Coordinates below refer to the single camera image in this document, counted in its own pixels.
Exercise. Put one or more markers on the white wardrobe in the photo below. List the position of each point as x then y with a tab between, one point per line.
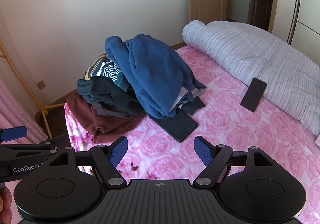
305	1

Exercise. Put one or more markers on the blue sweatshirt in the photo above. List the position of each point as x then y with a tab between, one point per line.
150	71

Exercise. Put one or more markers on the striped shirt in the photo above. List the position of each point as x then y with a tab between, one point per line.
113	71

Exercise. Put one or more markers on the pink floral bed sheet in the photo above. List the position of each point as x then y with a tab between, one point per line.
237	139

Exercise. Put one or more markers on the grey purple garment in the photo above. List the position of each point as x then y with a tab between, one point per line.
107	112

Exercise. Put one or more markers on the pink curtain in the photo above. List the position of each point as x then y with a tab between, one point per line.
17	111

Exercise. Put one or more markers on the black smartphone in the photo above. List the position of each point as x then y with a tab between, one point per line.
253	94

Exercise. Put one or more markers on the black pants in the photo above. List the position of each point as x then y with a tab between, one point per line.
177	124

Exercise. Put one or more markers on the white striped duvet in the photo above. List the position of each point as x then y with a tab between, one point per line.
250	49

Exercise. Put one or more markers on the maroon knit sweater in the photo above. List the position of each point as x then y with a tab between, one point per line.
82	114

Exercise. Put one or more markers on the bamboo rack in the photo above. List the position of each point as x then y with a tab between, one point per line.
37	102

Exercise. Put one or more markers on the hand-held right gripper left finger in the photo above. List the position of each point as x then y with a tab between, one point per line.
119	151

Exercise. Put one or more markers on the person's left hand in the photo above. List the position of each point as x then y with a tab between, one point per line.
5	204

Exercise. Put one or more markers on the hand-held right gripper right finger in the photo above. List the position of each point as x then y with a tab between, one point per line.
202	151

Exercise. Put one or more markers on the beige wall socket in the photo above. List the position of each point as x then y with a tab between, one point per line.
41	85

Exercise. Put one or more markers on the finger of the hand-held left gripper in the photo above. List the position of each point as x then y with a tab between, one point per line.
13	133
37	147

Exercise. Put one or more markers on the slate blue garment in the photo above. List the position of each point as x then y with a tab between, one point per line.
83	88

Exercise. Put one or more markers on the dark green garment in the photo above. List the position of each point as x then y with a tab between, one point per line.
112	94

